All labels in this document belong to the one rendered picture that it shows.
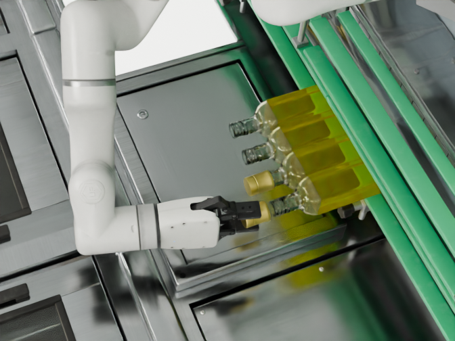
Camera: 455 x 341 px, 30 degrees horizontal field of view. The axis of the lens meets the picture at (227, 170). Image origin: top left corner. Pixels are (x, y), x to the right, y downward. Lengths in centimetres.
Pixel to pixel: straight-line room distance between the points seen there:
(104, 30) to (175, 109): 40
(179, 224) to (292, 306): 29
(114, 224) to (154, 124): 36
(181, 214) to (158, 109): 39
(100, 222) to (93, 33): 30
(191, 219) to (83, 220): 17
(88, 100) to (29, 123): 43
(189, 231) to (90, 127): 24
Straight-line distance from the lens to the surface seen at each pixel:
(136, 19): 140
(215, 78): 176
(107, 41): 135
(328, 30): 152
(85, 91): 134
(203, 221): 137
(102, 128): 144
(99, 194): 135
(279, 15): 112
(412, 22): 154
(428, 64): 148
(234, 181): 162
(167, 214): 137
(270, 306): 154
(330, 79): 154
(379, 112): 142
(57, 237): 159
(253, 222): 142
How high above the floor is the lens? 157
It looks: 15 degrees down
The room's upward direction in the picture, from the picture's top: 108 degrees counter-clockwise
